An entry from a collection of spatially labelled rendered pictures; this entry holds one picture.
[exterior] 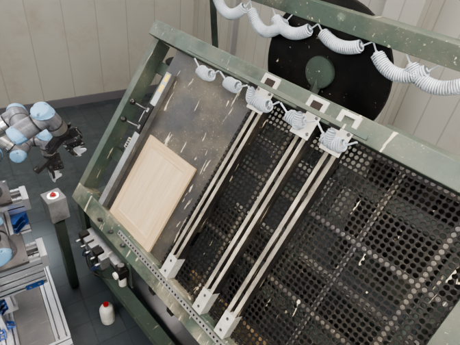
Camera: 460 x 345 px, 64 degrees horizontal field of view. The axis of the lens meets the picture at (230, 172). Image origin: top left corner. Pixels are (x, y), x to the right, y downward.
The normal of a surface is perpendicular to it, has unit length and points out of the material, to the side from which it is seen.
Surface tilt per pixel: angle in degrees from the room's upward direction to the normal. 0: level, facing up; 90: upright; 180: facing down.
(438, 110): 90
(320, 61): 90
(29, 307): 0
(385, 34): 90
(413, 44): 90
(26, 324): 0
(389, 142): 55
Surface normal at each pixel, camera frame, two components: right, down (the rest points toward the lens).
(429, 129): -0.83, 0.26
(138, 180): -0.53, -0.16
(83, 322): 0.11, -0.79
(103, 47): 0.54, 0.55
